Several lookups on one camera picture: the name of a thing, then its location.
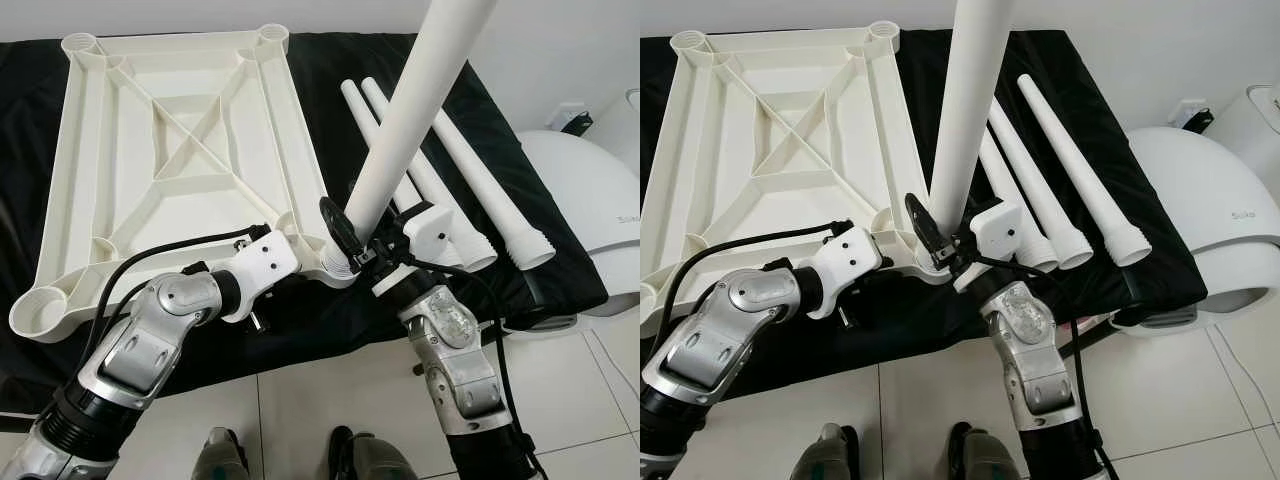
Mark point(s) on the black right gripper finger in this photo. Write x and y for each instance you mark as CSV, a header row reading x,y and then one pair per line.
x,y
924,225
338,228

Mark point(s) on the white ribbed plastic table top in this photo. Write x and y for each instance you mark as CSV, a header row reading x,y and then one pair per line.
x,y
720,190
110,190

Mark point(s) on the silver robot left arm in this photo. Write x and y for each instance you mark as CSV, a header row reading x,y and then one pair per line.
x,y
725,335
140,345

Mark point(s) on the black metal bench leg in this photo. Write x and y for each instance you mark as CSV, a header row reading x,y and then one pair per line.
x,y
1085,338

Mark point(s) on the silver robot left leg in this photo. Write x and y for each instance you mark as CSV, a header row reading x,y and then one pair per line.
x,y
218,460
828,460

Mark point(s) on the silver robot leg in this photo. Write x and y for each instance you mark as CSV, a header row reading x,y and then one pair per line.
x,y
218,460
372,462
828,460
985,462

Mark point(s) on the black quilted bench cover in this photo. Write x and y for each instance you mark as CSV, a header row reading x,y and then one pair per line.
x,y
1100,120
480,110

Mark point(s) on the silver robot right leg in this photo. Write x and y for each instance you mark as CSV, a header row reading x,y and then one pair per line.
x,y
372,462
985,462

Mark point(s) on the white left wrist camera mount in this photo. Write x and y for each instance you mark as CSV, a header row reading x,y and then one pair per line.
x,y
850,255
265,260

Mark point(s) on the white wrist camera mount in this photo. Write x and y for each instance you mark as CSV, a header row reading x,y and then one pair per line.
x,y
995,228
850,255
430,230
265,260

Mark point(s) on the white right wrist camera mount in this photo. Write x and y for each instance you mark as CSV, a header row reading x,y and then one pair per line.
x,y
995,228
430,230

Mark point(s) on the wall socket with black plug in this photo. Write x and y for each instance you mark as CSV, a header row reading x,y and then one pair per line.
x,y
572,120
1193,117

